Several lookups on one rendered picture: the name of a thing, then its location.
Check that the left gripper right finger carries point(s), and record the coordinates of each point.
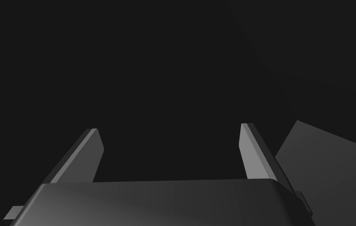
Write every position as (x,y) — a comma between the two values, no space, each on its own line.
(256,157)

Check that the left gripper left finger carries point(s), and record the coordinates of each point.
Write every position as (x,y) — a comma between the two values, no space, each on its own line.
(79,160)

